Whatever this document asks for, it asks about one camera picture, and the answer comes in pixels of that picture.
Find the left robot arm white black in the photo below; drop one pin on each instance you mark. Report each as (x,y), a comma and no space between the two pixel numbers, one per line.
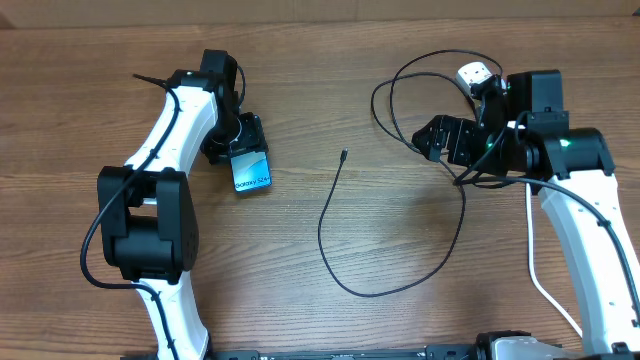
(145,236)

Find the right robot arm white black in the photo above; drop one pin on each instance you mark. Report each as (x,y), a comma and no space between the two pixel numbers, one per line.
(521,134)

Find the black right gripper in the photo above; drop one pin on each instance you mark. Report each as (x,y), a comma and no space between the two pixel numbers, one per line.
(459,134)

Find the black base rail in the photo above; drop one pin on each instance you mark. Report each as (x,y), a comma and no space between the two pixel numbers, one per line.
(430,352)

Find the white power strip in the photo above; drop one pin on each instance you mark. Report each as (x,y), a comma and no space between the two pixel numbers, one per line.
(472,74)

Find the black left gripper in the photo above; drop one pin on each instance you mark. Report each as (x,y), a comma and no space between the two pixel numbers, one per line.
(251,129)

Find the Samsung Galaxy smartphone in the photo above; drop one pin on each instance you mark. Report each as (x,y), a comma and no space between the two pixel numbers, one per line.
(251,171)

